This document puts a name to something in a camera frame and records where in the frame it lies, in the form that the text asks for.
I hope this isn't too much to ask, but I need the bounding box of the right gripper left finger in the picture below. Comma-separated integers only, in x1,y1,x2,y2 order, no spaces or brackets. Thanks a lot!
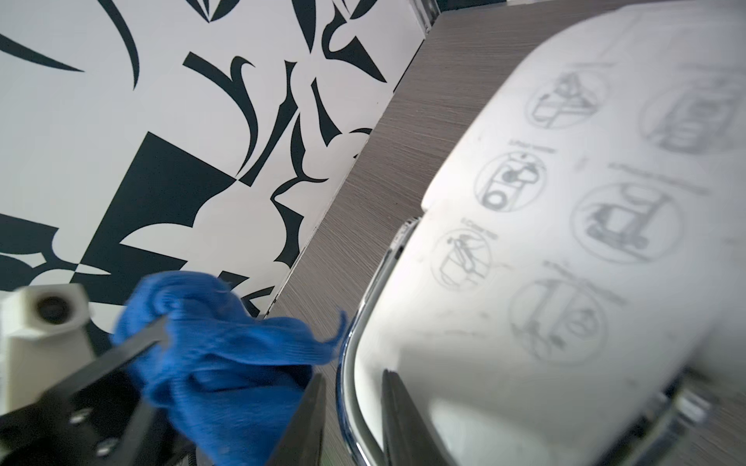
266,374,326,466

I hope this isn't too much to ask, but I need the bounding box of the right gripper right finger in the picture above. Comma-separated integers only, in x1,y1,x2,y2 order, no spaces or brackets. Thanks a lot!
382,370,450,466

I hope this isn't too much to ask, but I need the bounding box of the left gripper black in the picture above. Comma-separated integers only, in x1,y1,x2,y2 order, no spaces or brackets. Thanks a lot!
1,316,197,465

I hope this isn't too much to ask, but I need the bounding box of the blue cloth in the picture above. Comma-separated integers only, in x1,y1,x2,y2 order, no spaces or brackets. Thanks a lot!
110,271,348,465

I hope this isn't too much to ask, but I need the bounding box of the white coffee machine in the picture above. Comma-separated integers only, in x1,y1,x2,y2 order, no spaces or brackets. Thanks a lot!
336,1,745,465

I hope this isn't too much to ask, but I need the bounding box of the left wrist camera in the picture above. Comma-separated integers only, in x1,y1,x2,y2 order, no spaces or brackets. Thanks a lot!
1,283,94,415

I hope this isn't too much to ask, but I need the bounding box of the aluminium cage frame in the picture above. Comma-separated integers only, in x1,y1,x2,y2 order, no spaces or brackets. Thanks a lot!
409,0,441,35

